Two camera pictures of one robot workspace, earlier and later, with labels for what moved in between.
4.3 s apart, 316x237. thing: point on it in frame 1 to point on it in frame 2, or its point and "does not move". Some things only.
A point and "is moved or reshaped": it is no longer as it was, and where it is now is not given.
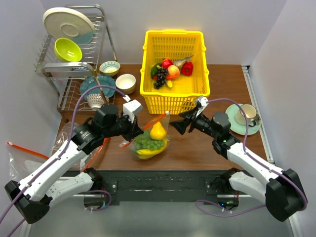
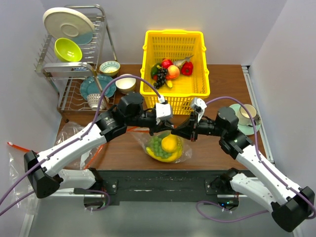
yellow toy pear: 158,133 is moved or reshaped
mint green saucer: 232,111 does not move
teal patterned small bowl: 109,68 does not move
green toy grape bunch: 144,141 to 155,143
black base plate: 111,187 does not move
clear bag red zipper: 22,161 does not move
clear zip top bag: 153,141 is moved or reshaped
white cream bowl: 125,83 does not move
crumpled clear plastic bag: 65,131 does not move
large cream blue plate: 65,22 does not move
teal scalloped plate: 91,81 does not move
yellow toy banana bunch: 145,153 to 174,156
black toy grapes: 161,78 does not move
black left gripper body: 123,126 to 144,119
